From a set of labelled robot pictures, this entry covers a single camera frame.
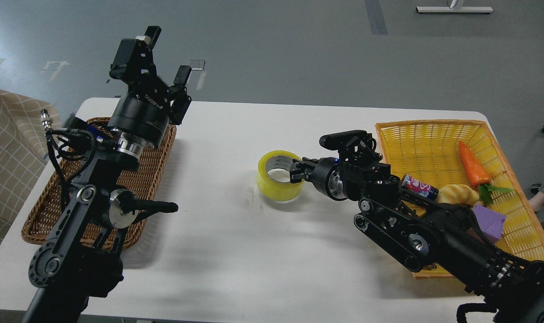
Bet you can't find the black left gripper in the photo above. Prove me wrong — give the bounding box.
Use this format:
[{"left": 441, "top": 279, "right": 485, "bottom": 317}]
[{"left": 108, "top": 26, "right": 192, "bottom": 148}]

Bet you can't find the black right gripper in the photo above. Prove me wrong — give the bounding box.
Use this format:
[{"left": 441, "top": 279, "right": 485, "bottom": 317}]
[{"left": 290, "top": 157, "right": 347, "bottom": 201}]

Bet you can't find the yellow tape roll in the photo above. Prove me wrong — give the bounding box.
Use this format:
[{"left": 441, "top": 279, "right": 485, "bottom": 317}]
[{"left": 256, "top": 150, "right": 304, "bottom": 202}]

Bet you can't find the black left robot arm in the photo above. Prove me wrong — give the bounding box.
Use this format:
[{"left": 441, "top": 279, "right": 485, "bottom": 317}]
[{"left": 22, "top": 26, "right": 192, "bottom": 323}]

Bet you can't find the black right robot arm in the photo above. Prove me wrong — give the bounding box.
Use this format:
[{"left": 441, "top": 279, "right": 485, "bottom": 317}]
[{"left": 289, "top": 153, "right": 544, "bottom": 323}]

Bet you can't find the small purple drink can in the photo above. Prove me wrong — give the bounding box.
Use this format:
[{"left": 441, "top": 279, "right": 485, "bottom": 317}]
[{"left": 401, "top": 174, "right": 439, "bottom": 201}]

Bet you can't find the yellow plastic basket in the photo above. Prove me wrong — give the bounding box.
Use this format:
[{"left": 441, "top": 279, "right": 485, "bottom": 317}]
[{"left": 375, "top": 119, "right": 544, "bottom": 261}]

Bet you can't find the brown wicker basket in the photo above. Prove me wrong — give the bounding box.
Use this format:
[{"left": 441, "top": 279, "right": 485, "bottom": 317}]
[{"left": 20, "top": 117, "right": 177, "bottom": 250}]

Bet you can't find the beige checkered cloth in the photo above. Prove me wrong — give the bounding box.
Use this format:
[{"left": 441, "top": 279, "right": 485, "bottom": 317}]
[{"left": 0, "top": 89, "right": 61, "bottom": 244}]

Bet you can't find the yellow toy bread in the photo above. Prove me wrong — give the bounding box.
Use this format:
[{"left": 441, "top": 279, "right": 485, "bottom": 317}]
[{"left": 435, "top": 184, "right": 479, "bottom": 205}]

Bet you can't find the orange toy carrot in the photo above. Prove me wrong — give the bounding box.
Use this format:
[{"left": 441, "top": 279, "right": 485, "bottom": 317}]
[{"left": 458, "top": 141, "right": 513, "bottom": 206}]

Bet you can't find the purple foam block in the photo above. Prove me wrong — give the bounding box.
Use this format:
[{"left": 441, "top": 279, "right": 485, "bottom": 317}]
[{"left": 471, "top": 204, "right": 507, "bottom": 244}]

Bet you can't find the white furniture base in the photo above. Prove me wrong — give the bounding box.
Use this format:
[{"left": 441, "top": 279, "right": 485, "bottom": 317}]
[{"left": 415, "top": 0, "right": 494, "bottom": 14}]

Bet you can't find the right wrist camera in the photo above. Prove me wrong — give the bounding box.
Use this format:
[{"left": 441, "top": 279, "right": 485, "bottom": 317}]
[{"left": 319, "top": 130, "right": 383, "bottom": 166}]

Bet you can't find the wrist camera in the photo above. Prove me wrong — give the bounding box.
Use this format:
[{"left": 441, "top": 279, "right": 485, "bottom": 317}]
[
  {"left": 319, "top": 130, "right": 383, "bottom": 166},
  {"left": 63, "top": 113, "right": 114, "bottom": 141}
]

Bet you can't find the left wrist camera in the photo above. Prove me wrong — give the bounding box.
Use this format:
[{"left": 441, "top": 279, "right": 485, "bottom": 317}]
[{"left": 63, "top": 113, "right": 114, "bottom": 141}]

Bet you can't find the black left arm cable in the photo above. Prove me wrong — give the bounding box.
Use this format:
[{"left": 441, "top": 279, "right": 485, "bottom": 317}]
[{"left": 39, "top": 109, "right": 111, "bottom": 211}]

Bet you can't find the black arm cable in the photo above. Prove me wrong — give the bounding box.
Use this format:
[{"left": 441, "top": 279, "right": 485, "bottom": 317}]
[
  {"left": 39, "top": 109, "right": 111, "bottom": 211},
  {"left": 456, "top": 301, "right": 501, "bottom": 323}
]

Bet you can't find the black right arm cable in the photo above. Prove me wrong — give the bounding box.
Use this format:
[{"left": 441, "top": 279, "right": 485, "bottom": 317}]
[{"left": 456, "top": 301, "right": 501, "bottom": 323}]

